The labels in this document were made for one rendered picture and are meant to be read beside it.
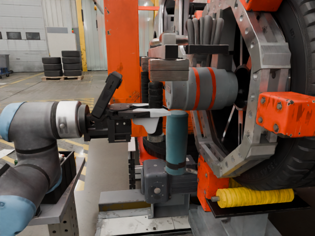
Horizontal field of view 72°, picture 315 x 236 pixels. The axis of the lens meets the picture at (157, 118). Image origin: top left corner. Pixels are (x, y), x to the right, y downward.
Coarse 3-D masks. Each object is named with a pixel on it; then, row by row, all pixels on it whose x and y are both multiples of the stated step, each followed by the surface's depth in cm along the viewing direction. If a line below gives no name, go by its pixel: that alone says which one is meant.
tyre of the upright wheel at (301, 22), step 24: (288, 0) 47; (312, 0) 44; (288, 24) 47; (312, 24) 42; (312, 48) 41; (312, 72) 42; (216, 144) 90; (288, 144) 48; (312, 144) 44; (264, 168) 58; (288, 168) 49; (312, 168) 50
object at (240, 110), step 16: (272, 16) 53; (240, 32) 72; (240, 48) 72; (240, 64) 72; (240, 80) 79; (288, 80) 48; (240, 96) 80; (224, 112) 96; (240, 112) 74; (224, 128) 92; (240, 128) 75; (224, 144) 85
